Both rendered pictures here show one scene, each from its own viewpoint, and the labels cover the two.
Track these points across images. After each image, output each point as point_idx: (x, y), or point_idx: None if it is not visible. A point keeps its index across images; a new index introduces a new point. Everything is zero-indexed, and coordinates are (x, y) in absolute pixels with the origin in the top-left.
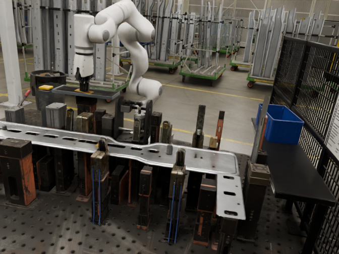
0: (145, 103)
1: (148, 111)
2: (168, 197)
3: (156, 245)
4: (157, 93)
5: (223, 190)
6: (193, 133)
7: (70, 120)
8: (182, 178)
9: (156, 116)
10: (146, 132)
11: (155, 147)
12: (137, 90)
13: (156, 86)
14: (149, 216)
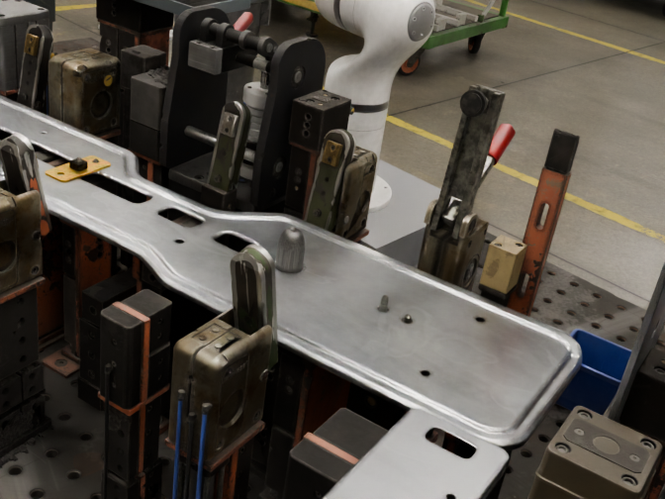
0: (355, 63)
1: (278, 81)
2: (166, 445)
3: None
4: (403, 30)
5: (365, 495)
6: (427, 209)
7: (36, 69)
8: (214, 384)
9: (312, 109)
10: (265, 166)
11: (254, 231)
12: (337, 10)
13: (401, 2)
14: (158, 490)
